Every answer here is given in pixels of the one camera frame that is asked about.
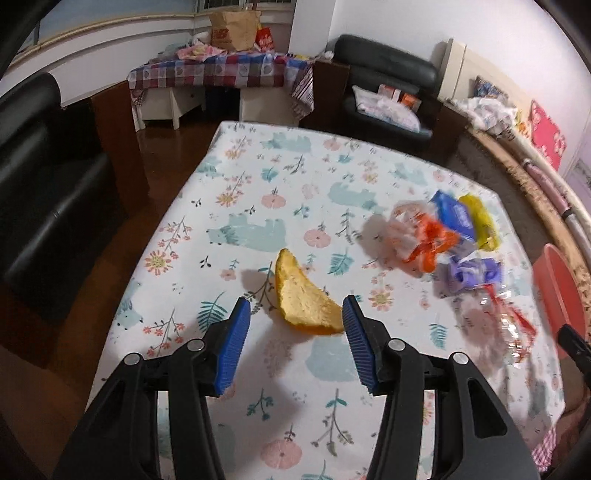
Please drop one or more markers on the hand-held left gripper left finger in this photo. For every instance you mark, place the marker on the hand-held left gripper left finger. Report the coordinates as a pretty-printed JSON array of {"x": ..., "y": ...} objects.
[{"x": 233, "y": 344}]

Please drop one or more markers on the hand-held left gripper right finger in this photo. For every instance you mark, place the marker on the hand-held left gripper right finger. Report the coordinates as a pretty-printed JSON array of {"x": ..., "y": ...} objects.
[{"x": 360, "y": 344}]

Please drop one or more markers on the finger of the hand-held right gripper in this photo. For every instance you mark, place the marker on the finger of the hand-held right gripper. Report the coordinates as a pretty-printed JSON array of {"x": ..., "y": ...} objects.
[{"x": 575, "y": 346}]

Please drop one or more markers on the pink plastic bucket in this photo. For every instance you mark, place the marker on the pink plastic bucket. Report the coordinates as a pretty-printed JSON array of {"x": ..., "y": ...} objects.
[{"x": 554, "y": 286}]

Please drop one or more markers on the clear red plastic wrapper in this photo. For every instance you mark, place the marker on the clear red plastic wrapper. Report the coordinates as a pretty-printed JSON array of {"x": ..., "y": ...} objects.
[{"x": 512, "y": 323}]

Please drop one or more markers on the yellow fruit peel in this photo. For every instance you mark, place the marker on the yellow fruit peel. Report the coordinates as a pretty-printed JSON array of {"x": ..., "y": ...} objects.
[{"x": 300, "y": 295}]

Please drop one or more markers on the orange plastic wrapper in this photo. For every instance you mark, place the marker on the orange plastic wrapper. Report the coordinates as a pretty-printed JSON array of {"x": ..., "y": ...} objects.
[{"x": 431, "y": 244}]

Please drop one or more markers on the purple plastic wrapper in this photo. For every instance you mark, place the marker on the purple plastic wrapper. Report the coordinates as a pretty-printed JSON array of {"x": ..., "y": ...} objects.
[{"x": 466, "y": 272}]

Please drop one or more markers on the yellow plastic wrapper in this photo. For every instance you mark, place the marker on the yellow plastic wrapper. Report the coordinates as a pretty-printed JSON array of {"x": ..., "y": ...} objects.
[{"x": 480, "y": 221}]

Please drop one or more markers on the blue tissue packet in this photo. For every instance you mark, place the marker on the blue tissue packet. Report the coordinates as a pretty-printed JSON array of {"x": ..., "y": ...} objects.
[{"x": 455, "y": 214}]

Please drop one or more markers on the red checked cloth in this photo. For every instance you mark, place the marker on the red checked cloth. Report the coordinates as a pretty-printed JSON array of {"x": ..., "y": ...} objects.
[{"x": 545, "y": 450}]

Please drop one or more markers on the floral bear print tablecloth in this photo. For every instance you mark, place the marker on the floral bear print tablecloth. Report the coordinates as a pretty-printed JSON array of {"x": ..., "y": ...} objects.
[{"x": 286, "y": 217}]

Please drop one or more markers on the rolled patchwork quilt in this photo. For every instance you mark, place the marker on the rolled patchwork quilt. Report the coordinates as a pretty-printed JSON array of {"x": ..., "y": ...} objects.
[{"x": 549, "y": 184}]

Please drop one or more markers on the brown leaf pattern blanket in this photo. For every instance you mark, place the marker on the brown leaf pattern blanket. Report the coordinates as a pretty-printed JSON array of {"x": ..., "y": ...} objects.
[{"x": 503, "y": 166}]

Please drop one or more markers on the red flower pillow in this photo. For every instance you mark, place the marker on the red flower pillow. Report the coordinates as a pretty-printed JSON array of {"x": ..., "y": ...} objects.
[{"x": 547, "y": 136}]

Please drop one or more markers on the pale printed plastic bag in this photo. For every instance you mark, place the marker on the pale printed plastic bag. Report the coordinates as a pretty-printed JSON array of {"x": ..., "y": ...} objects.
[{"x": 388, "y": 113}]

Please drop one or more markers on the white wooden desk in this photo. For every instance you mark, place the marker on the white wooden desk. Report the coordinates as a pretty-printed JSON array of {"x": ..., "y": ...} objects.
[{"x": 184, "y": 104}]

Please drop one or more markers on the black leather sofa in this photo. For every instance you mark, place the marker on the black leather sofa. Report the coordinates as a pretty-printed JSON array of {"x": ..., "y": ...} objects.
[{"x": 46, "y": 184}]

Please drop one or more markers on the crumpled white quilt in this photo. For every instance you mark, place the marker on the crumpled white quilt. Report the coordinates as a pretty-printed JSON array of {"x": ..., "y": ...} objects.
[{"x": 489, "y": 115}]

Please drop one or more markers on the white orange box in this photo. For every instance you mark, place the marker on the white orange box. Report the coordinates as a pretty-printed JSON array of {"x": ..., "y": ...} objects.
[{"x": 388, "y": 91}]

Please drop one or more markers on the blue floral pillow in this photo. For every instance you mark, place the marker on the blue floral pillow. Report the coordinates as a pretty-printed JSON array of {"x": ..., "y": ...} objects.
[{"x": 489, "y": 87}]

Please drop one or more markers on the plaid tablecloth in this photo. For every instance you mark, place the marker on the plaid tablecloth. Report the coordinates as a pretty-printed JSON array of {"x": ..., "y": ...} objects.
[{"x": 221, "y": 71}]

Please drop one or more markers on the black leather armchair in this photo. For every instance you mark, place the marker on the black leather armchair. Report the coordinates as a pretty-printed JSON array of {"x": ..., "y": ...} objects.
[{"x": 383, "y": 60}]

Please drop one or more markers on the pink cloth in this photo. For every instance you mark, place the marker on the pink cloth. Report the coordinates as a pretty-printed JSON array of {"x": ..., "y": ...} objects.
[{"x": 201, "y": 50}]

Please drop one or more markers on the bed with cream headboard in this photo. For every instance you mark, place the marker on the bed with cream headboard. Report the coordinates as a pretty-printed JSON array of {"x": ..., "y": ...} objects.
[{"x": 461, "y": 64}]

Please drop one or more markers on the red gift bag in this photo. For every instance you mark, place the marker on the red gift bag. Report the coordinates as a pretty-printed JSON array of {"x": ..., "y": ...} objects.
[{"x": 264, "y": 39}]

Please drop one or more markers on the brown paper bag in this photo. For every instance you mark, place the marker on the brown paper bag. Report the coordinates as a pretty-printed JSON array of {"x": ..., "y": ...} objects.
[{"x": 235, "y": 30}]

